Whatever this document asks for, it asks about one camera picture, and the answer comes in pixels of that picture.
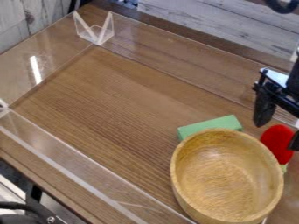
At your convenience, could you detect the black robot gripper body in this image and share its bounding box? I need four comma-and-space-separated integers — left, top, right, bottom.
252, 67, 299, 117

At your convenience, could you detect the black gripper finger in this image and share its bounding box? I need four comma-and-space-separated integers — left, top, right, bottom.
288, 137, 299, 151
253, 88, 276, 127

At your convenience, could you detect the red plush strawberry toy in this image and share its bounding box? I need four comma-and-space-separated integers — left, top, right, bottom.
260, 124, 295, 172

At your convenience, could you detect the green foam block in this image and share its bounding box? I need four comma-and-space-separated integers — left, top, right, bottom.
177, 115, 243, 141

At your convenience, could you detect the wooden oval bowl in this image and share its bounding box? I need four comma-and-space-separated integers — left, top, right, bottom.
171, 129, 284, 224

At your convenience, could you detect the clear acrylic tray wall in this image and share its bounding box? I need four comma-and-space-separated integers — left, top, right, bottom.
0, 100, 195, 224

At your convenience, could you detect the clear acrylic corner bracket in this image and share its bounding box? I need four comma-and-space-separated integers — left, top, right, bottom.
72, 11, 115, 46

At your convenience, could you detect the black metal table frame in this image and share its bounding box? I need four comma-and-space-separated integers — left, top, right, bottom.
25, 185, 84, 224

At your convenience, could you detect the black cable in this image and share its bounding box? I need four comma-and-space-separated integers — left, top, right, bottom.
0, 200, 44, 224

